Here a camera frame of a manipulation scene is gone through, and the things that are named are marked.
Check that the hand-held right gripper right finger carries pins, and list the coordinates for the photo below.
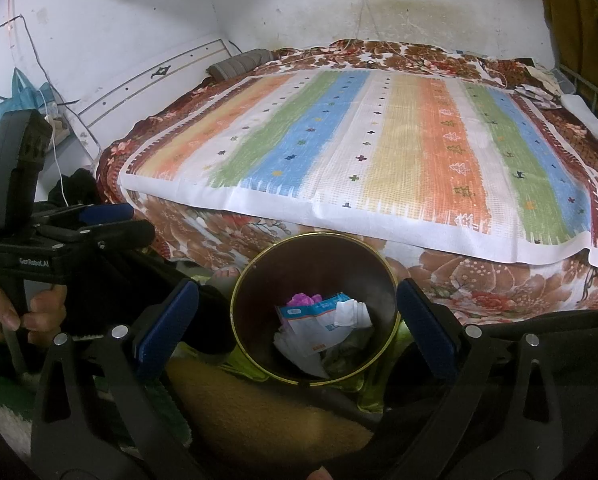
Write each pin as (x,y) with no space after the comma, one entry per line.
(429,332)

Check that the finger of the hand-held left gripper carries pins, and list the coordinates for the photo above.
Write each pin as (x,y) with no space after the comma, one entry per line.
(124,237)
(104,213)

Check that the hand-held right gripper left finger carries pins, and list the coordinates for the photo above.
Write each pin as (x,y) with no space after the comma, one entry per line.
(166,330)

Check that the white plastic wrapper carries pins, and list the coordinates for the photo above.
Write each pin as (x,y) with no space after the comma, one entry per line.
(346,315)

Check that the dark metal bin gold rim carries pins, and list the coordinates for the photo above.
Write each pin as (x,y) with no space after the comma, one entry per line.
(259,285)

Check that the blue white plastic package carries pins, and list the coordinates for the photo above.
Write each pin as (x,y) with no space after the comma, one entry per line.
(309,317)

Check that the white paper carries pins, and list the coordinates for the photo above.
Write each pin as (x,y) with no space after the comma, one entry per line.
(294,347)

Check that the pink plastic bag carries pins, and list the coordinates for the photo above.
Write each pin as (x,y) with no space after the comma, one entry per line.
(304,300)

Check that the black pants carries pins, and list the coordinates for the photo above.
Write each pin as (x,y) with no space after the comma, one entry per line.
(199,320)

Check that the black crumpled cloth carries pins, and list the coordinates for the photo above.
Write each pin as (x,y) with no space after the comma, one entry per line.
(74,185)

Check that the brown floral blanket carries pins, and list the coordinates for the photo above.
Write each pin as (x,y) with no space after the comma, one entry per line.
(479,285)

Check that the teal tote bag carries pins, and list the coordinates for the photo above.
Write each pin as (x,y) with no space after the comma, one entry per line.
(16,97)

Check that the tan fleece cloth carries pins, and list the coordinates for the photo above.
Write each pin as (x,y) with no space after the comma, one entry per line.
(259,420)

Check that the white headboard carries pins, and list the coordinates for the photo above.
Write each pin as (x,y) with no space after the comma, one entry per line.
(144,85)

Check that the striped colourful mat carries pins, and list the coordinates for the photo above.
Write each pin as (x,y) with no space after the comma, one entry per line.
(379,160)

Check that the grey rolled pillow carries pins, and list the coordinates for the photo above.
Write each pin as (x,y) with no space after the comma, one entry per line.
(239,62)

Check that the white papers on bed edge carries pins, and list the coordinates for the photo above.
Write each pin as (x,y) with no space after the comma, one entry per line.
(539,96)

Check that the white rolled cloth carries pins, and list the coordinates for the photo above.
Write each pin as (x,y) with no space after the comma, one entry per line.
(589,117)

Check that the cream crumpled cloth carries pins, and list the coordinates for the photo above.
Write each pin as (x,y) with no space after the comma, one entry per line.
(541,77)

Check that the metal bed rail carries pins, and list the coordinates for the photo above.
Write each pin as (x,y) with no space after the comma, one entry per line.
(589,85)

